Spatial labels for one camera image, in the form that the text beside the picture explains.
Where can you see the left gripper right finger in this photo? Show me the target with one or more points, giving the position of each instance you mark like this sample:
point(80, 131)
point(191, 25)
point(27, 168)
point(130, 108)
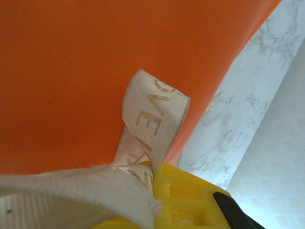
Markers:
point(186, 195)

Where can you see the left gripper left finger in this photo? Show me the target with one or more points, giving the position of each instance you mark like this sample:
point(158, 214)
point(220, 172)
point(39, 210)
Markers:
point(119, 225)

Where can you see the cream printed ribbon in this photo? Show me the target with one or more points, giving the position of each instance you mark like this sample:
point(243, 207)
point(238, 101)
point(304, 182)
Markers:
point(152, 114)

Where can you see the orange wrapping paper sheet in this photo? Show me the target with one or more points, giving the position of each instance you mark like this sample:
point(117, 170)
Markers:
point(71, 71)

